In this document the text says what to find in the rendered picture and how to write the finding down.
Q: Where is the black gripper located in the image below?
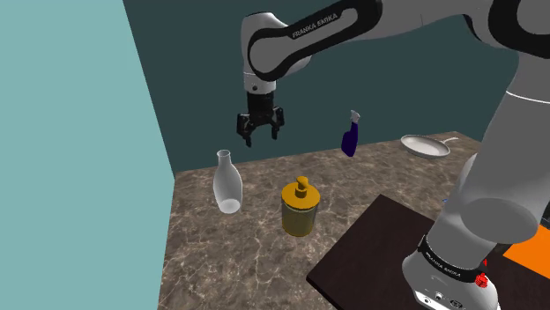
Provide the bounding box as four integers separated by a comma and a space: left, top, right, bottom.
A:
235, 90, 286, 148

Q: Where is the clear glass bottle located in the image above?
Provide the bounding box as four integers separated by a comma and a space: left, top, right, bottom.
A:
212, 149, 244, 215

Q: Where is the blue spray bottle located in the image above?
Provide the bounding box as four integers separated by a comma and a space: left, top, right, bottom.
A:
340, 109, 362, 159

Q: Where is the yellow soap dispenser jar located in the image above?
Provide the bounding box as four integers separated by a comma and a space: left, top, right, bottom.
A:
280, 175, 322, 238

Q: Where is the grey frying pan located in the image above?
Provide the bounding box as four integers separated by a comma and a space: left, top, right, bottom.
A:
399, 133, 460, 160

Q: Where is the orange flat block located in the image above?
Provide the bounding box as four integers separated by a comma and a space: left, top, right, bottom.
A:
502, 223, 550, 281

